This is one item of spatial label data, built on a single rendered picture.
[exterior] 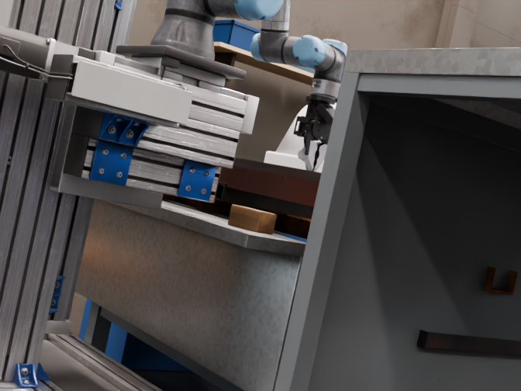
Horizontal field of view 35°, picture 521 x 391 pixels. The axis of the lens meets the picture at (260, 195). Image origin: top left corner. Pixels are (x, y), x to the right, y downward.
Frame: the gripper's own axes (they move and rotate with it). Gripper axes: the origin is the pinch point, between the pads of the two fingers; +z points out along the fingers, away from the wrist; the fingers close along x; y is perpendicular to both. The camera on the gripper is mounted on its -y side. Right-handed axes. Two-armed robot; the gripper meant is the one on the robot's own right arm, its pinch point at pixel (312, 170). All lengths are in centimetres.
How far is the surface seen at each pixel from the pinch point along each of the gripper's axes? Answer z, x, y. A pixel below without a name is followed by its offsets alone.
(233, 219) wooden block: 16.4, 28.5, -9.7
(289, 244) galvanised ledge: 18.7, 24.6, -27.8
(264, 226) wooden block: 16.1, 24.5, -17.1
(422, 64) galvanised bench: -17, 50, -82
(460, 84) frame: -14, 49, -90
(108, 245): 36, 21, 69
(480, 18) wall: -217, -536, 433
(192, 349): 53, 20, 8
